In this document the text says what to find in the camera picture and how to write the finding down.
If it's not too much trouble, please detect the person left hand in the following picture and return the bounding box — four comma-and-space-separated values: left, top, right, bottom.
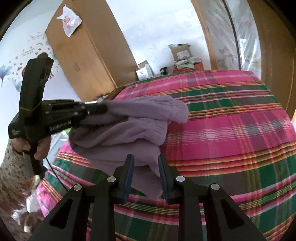
11, 135, 52, 161

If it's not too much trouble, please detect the brown cardboard box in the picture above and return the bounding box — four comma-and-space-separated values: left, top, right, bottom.
169, 43, 191, 62

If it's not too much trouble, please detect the wooden wardrobe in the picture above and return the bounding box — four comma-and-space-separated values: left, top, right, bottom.
46, 1, 138, 102

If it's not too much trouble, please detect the white small box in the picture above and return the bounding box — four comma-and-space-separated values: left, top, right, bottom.
136, 60, 154, 80

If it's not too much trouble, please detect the red box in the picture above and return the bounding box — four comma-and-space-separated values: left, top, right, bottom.
173, 61, 204, 73

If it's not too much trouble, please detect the floral sleeve forearm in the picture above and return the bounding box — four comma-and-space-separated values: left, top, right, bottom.
1, 141, 44, 240

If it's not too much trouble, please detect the wooden door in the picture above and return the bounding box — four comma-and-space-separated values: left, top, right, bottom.
248, 1, 295, 121

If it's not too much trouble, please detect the white plastic bag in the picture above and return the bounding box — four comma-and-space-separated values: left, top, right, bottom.
56, 5, 82, 37

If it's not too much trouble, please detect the purple fleece garment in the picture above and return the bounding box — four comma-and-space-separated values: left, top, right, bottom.
69, 95, 189, 200

